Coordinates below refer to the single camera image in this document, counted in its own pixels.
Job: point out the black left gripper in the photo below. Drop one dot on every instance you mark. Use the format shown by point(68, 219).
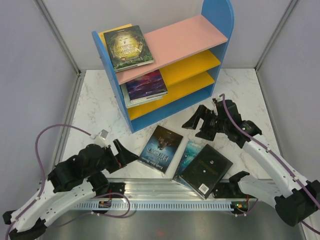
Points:
point(124, 157)

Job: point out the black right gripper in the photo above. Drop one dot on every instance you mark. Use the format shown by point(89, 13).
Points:
point(204, 132)

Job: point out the teal ocean cover book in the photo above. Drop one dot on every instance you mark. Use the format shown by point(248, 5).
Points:
point(190, 152)

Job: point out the dark blue Wuthering Heights book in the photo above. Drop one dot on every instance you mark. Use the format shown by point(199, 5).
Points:
point(160, 149)

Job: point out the black book with barcode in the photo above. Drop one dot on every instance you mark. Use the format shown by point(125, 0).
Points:
point(206, 170)

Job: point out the purple Robinson Crusoe book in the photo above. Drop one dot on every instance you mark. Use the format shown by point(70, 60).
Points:
point(149, 85)

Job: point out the grey Great Gatsby book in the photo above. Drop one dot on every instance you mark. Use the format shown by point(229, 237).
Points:
point(129, 104)

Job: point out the green Alice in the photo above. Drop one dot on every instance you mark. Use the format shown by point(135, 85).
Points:
point(127, 48)

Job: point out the yellow book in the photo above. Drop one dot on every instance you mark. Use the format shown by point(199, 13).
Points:
point(101, 34)

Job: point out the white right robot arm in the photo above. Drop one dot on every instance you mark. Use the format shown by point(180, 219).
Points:
point(293, 196)

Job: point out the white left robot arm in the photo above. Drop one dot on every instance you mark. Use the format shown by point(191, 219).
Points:
point(73, 181)

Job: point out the blue pink yellow bookshelf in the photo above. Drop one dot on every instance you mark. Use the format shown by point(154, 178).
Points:
point(188, 55)

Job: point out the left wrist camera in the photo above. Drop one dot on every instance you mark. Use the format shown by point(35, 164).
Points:
point(100, 138)

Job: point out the aluminium mounting rail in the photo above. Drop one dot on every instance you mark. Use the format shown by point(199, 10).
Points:
point(160, 187)

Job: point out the white slotted cable duct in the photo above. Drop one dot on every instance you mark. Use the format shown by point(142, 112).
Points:
point(148, 205)

